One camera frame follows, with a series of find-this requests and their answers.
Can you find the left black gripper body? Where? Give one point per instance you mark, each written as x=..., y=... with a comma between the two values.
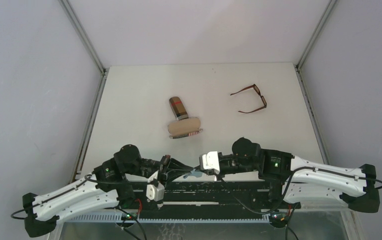
x=164, y=164

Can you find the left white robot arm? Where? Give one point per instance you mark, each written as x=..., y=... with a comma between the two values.
x=106, y=186

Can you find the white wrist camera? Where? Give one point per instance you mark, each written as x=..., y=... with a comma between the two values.
x=209, y=163
x=155, y=189

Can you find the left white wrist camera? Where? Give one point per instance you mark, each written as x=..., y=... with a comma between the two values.
x=155, y=189

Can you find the left aluminium frame post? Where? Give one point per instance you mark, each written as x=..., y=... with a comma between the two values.
x=67, y=7

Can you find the brown striped glasses case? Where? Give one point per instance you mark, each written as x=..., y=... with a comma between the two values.
x=178, y=108

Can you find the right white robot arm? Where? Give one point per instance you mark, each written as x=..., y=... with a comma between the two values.
x=292, y=179

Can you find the flag print glasses case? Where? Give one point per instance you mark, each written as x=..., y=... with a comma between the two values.
x=184, y=128

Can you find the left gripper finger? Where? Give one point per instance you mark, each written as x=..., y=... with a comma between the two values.
x=171, y=176
x=176, y=165

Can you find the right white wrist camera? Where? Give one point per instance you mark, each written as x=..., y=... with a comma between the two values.
x=209, y=163

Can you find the aluminium frame post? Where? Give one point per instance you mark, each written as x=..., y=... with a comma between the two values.
x=299, y=70
x=67, y=7

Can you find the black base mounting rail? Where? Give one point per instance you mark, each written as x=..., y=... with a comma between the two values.
x=233, y=201

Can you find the brown tortoise sunglasses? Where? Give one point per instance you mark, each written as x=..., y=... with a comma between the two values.
x=254, y=97

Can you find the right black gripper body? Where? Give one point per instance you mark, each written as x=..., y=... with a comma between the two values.
x=220, y=165

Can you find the right aluminium frame post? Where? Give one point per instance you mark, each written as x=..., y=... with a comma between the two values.
x=299, y=70

